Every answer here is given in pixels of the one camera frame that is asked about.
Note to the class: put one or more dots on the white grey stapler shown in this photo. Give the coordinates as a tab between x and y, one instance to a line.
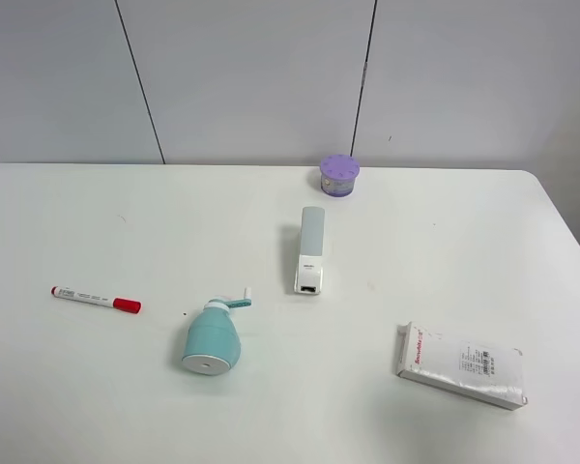
309	271

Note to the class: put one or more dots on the purple round container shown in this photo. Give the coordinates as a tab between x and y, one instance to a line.
338	175

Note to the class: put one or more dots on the red white marker pen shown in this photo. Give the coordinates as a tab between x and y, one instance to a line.
124	305

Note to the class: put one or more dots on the white cardboard box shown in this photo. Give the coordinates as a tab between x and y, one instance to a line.
486	373

